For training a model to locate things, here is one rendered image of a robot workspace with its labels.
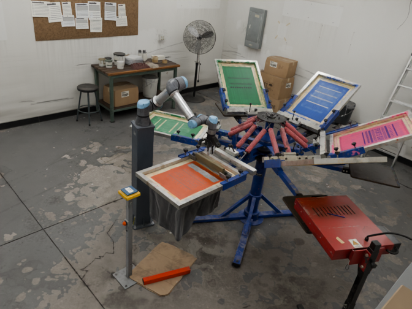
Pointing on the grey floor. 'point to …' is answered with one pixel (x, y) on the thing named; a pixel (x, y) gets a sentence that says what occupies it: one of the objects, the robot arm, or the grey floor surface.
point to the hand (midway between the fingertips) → (210, 154)
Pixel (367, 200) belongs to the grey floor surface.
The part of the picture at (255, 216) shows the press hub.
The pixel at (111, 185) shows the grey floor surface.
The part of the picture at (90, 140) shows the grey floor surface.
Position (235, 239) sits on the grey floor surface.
